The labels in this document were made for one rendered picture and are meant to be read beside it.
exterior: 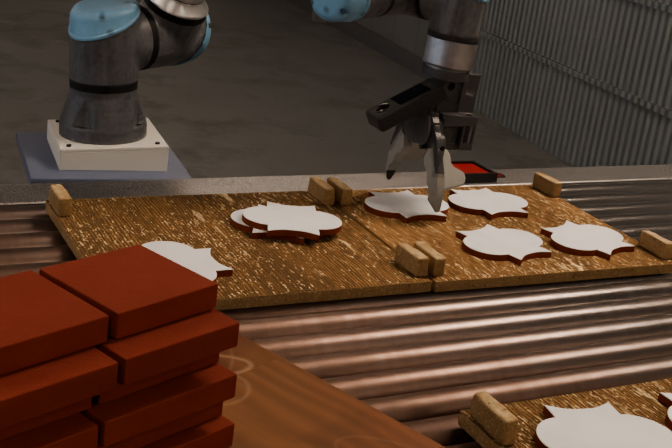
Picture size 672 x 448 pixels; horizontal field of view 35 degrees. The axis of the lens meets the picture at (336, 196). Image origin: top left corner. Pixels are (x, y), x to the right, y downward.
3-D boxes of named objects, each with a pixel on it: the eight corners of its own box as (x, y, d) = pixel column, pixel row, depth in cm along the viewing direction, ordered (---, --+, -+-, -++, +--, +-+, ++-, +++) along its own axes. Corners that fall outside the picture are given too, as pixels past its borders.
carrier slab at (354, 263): (44, 210, 147) (45, 199, 147) (313, 199, 166) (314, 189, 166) (115, 320, 118) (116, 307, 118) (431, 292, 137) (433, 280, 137)
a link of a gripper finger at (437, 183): (474, 207, 156) (465, 146, 158) (440, 206, 153) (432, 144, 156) (462, 212, 159) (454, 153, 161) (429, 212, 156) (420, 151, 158)
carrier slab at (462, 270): (319, 200, 166) (320, 190, 166) (534, 192, 185) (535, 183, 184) (434, 293, 137) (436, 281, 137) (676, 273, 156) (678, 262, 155)
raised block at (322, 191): (306, 192, 164) (308, 175, 163) (317, 192, 165) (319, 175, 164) (323, 206, 159) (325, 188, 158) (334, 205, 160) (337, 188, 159)
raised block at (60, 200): (47, 202, 146) (48, 183, 145) (61, 202, 147) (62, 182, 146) (57, 218, 141) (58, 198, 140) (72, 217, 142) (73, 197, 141)
